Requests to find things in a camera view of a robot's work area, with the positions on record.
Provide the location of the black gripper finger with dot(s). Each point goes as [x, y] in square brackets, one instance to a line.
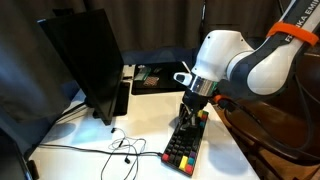
[192, 121]
[183, 121]

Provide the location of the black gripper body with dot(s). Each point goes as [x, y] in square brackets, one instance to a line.
[195, 103]

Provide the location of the black keyboard with coloured keys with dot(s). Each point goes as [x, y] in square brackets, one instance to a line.
[183, 150]

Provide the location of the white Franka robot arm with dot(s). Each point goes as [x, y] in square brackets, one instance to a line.
[220, 53]

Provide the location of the black desk mat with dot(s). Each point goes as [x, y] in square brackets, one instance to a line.
[163, 83]

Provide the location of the pink checkered pad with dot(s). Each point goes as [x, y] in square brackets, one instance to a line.
[150, 81]

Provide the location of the green packet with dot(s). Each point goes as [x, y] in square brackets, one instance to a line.
[141, 74]

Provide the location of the black monitor stand base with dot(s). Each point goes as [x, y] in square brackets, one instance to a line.
[33, 170]
[122, 98]

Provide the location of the brown wooden chair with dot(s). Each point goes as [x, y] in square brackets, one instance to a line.
[273, 120]

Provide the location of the grey curtain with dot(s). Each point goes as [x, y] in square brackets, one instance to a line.
[150, 23]
[26, 76]
[240, 15]

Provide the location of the large black computer monitor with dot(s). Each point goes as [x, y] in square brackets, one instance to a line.
[86, 60]

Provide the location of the small black computer monitor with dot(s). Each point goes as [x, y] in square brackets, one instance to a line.
[10, 160]

